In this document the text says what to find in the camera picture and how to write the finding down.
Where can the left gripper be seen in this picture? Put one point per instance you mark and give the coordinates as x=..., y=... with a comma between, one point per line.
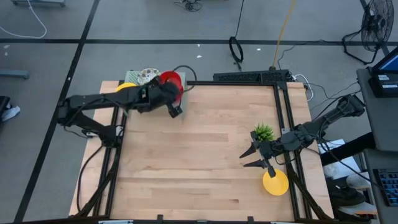
x=158, y=95

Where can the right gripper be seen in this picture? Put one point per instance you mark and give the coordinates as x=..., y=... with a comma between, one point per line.
x=280, y=146

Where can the red plastic bowl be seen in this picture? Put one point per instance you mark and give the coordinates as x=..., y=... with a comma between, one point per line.
x=169, y=76

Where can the plain yellow plastic bowl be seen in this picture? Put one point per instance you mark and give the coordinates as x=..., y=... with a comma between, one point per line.
x=124, y=86
x=276, y=186

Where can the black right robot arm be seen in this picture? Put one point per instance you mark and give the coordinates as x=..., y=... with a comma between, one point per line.
x=329, y=119

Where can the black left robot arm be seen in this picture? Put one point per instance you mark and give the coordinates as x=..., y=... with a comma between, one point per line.
x=93, y=101

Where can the green artificial plant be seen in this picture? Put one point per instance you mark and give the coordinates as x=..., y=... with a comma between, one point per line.
x=264, y=132

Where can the person's black shoe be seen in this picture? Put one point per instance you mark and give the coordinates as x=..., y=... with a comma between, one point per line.
x=345, y=196

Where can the person's gray shoe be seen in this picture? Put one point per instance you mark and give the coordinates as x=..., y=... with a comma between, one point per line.
x=357, y=182

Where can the gray desk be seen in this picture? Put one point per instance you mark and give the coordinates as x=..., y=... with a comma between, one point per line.
x=379, y=118

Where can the black computer keyboard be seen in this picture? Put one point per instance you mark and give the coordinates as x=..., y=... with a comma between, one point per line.
x=390, y=186

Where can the black labelled device box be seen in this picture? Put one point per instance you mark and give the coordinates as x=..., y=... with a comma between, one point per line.
x=384, y=87

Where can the gray furniture foot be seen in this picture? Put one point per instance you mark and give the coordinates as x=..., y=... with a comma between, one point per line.
x=14, y=74

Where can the person's white shoe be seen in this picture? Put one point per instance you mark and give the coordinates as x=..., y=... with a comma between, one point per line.
x=11, y=113

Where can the gray wheeled cart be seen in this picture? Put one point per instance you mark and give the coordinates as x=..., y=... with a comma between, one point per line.
x=37, y=2

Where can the open laptop computer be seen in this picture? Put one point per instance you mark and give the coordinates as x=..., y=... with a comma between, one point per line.
x=390, y=63

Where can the black floor fan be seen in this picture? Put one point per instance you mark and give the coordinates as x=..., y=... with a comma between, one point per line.
x=377, y=25

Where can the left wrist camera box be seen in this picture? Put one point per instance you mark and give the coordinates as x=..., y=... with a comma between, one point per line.
x=176, y=112

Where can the black metal rig frame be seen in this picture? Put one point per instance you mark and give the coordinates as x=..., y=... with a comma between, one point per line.
x=233, y=83

